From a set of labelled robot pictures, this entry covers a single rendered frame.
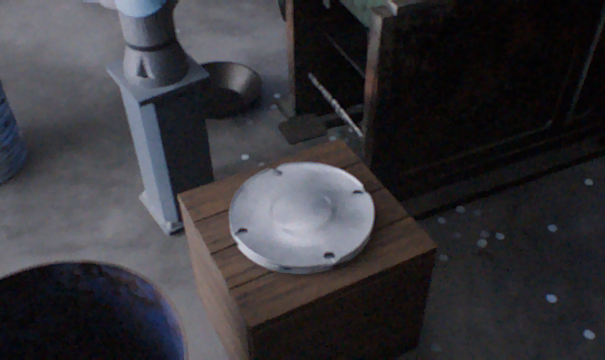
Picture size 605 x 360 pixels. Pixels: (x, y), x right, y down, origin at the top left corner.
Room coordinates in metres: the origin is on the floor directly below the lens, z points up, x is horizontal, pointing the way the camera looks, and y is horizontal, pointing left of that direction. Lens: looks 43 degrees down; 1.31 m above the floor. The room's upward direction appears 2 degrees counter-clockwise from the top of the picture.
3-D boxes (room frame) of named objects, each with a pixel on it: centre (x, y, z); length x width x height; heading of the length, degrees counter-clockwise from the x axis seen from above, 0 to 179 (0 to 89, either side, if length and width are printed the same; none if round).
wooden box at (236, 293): (0.91, -0.01, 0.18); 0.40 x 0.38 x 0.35; 116
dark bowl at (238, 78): (1.80, 0.25, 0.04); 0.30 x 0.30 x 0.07
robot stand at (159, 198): (1.32, 0.32, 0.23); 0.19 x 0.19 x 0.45; 33
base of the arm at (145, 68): (1.32, 0.32, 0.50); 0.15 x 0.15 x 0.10
